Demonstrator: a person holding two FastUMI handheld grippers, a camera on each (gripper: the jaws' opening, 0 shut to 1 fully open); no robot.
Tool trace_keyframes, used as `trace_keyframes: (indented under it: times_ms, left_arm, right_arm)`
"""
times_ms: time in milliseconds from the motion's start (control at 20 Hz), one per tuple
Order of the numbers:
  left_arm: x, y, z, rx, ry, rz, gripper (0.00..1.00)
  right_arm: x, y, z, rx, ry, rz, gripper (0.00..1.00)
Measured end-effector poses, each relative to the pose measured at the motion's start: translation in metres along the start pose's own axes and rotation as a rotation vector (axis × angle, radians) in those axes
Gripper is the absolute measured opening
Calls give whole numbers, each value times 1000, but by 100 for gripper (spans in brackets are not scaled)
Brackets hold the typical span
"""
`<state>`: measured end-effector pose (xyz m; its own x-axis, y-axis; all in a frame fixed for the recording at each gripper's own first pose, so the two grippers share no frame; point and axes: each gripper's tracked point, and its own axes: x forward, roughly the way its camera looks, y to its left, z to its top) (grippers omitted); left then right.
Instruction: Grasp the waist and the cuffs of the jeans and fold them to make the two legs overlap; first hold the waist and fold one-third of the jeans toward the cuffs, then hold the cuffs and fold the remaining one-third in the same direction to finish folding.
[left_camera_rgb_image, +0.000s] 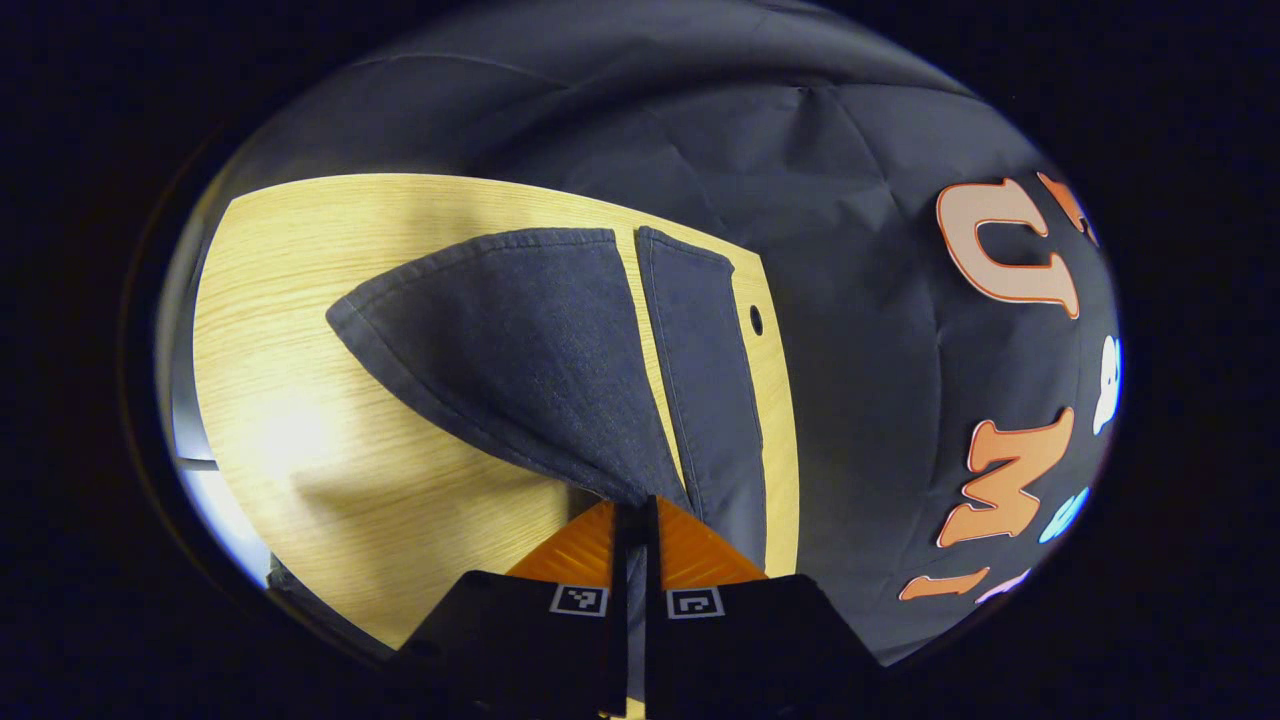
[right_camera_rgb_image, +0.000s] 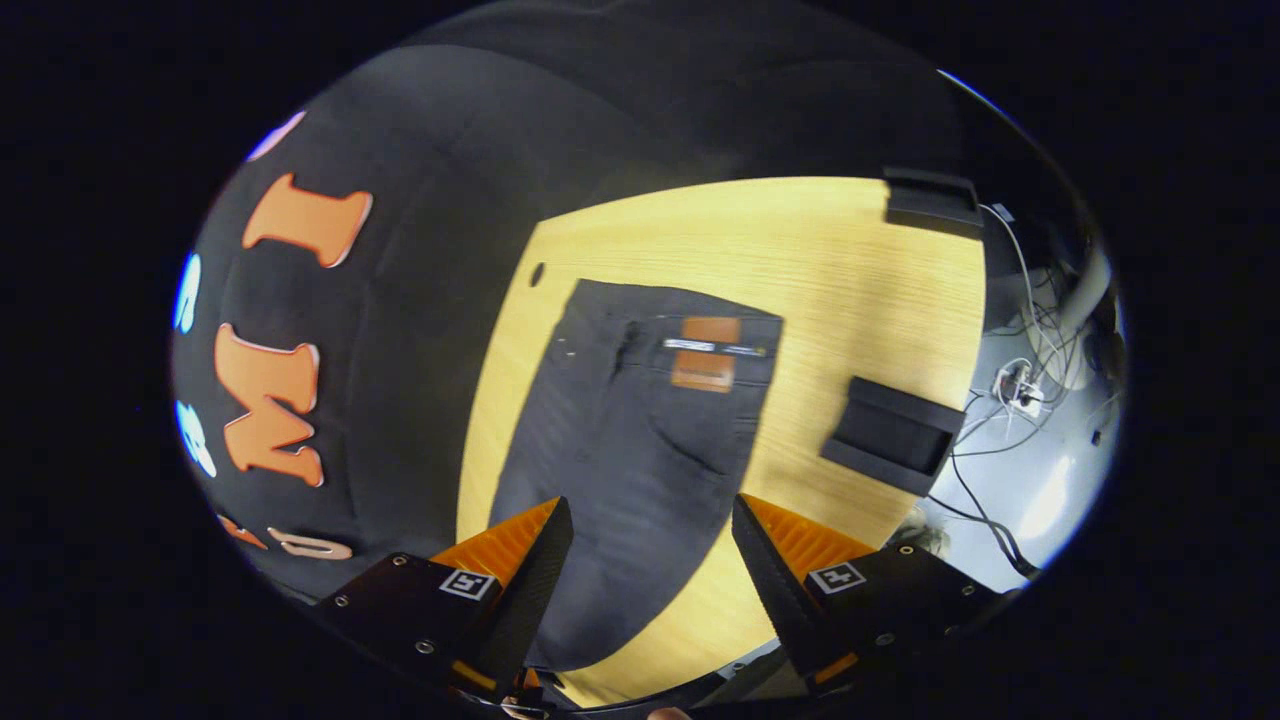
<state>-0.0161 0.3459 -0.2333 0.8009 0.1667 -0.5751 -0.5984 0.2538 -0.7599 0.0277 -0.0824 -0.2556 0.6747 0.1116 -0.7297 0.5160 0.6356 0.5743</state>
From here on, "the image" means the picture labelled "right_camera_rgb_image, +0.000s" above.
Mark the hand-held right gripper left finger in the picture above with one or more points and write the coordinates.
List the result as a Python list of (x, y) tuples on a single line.
[(530, 600)]

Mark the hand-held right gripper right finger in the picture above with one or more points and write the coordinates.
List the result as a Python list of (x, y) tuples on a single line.
[(775, 600)]

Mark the dark grey jeans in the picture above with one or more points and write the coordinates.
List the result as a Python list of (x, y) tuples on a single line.
[(620, 450)]

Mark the black stand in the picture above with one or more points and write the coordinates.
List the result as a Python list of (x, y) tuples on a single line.
[(930, 205), (895, 440)]

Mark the black backdrop cloth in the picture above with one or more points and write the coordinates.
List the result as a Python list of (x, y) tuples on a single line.
[(450, 200)]

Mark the white tube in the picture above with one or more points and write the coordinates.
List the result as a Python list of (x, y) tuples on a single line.
[(1090, 290)]

